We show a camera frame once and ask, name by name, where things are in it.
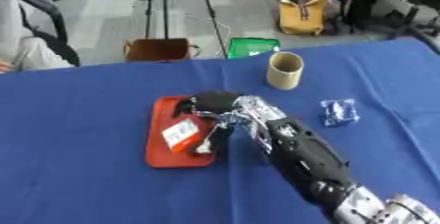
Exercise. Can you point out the white and orange packet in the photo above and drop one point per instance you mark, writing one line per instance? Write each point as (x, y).
(180, 134)

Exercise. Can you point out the brown cardboard box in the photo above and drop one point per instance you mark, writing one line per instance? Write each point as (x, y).
(157, 50)

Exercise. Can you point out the person's hand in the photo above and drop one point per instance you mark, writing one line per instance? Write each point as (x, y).
(4, 66)

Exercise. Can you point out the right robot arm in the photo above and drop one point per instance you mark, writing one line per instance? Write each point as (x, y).
(309, 156)

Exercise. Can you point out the blue and white plastic packet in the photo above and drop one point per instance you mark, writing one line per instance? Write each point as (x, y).
(339, 112)

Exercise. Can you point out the person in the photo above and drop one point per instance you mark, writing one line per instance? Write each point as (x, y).
(28, 54)

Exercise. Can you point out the green box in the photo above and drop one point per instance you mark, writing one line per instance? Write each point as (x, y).
(252, 47)

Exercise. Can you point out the orange flat tray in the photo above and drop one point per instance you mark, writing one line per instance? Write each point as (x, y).
(161, 156)

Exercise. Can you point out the tan cardboard tube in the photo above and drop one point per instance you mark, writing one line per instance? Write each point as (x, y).
(284, 74)

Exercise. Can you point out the yellow bag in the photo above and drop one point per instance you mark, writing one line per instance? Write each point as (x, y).
(301, 18)

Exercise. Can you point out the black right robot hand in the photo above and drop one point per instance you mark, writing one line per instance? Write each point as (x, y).
(215, 100)

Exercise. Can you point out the black tripod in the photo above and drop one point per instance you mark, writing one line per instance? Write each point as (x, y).
(165, 5)

